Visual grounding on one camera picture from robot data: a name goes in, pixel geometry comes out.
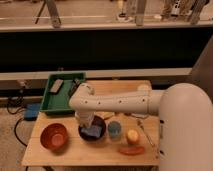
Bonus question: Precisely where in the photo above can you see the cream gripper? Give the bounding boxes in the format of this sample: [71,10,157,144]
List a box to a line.
[75,112,94,128]

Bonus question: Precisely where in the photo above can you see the blue sponge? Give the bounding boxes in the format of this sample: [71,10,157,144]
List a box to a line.
[81,125,101,138]

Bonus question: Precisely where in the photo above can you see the dark purple bowl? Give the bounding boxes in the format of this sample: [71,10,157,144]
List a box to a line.
[78,116,106,141]

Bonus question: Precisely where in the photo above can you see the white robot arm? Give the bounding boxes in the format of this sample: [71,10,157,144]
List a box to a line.
[69,83,213,171]

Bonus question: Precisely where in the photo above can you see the green plastic tray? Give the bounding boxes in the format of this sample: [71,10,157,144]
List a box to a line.
[40,73,86,115]

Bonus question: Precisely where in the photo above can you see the orange bowl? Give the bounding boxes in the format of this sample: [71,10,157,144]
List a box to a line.
[40,123,68,151]

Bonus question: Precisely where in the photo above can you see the blue cup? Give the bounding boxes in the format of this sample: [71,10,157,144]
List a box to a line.
[107,121,121,138]

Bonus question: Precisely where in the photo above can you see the grey rectangular block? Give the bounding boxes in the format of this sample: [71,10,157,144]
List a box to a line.
[50,79,63,93]

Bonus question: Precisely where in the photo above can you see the blue box on floor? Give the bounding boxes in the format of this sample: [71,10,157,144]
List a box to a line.
[24,103,40,121]

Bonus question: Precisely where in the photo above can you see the yellow apple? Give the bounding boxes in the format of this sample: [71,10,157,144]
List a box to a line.
[126,129,140,145]

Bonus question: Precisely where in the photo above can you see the grey blue cloth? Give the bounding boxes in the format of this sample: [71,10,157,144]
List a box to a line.
[131,114,149,119]

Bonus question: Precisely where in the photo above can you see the metal spoon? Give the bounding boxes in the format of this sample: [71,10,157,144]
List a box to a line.
[137,119,155,148]

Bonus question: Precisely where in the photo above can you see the white cup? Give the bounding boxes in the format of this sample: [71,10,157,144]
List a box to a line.
[137,84,152,91]

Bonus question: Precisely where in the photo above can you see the dark handled tool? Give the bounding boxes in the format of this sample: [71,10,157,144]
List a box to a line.
[68,79,81,97]

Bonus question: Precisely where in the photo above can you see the black cable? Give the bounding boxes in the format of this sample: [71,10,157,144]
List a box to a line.
[6,94,29,148]

